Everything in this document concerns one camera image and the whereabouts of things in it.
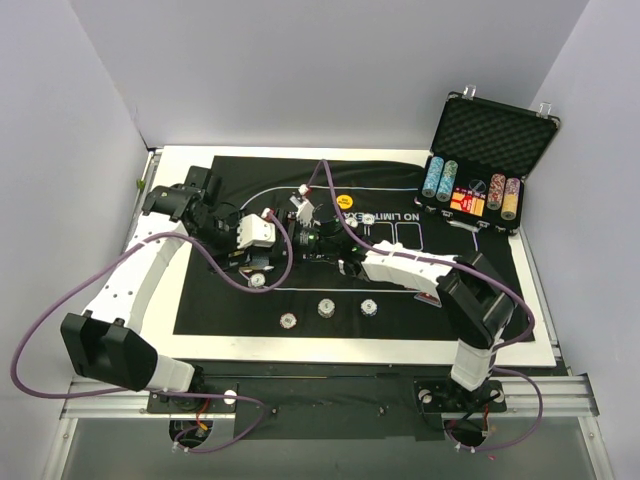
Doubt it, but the yellow big blind button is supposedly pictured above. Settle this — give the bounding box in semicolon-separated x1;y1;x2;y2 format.
336;194;354;210

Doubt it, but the yellow chip row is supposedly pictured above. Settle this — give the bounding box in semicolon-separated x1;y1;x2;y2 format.
501;178;521;221

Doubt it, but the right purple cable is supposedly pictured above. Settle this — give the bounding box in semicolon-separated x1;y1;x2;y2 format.
307;159;546;454

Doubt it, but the green chip row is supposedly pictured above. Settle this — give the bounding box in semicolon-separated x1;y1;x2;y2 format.
436;160;458;202

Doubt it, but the red triangle dealer marker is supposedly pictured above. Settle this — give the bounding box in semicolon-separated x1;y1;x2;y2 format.
415;292;441;308

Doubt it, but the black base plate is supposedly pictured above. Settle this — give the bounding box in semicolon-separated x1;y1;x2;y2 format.
147;361;506;441

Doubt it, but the purple cable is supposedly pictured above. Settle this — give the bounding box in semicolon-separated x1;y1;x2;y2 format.
307;159;546;454
9;209;296;455

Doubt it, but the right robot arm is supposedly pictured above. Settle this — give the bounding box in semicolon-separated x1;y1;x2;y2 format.
286;194;515;409

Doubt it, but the grey chip stack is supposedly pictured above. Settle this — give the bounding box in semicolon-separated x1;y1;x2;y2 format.
317;298;336;318

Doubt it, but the red white chip front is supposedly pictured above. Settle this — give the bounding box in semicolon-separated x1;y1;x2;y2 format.
279;312;297;330

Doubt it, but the blue chip stack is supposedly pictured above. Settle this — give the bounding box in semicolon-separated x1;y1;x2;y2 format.
360;299;378;317

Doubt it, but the black aluminium chip case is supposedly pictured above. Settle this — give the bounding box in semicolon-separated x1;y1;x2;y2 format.
415;85;561;235

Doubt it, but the aluminium rail frame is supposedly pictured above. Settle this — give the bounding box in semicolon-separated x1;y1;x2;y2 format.
44;146;613;479

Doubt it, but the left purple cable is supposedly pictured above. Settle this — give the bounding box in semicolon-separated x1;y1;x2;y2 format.
9;209;296;455

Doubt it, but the red chip row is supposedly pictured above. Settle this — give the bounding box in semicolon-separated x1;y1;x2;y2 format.
487;173;506;210

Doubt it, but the red card deck in case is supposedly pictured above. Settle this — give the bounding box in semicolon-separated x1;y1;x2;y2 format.
449;186;486;217

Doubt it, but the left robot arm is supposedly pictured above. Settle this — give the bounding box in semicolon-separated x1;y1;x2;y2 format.
61;167;292;412

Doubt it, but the black poker table mat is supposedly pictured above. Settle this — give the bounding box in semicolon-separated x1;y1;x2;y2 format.
173;156;521;341

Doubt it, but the light blue chip row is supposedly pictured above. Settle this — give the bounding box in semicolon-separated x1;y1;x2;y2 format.
421;156;444;198

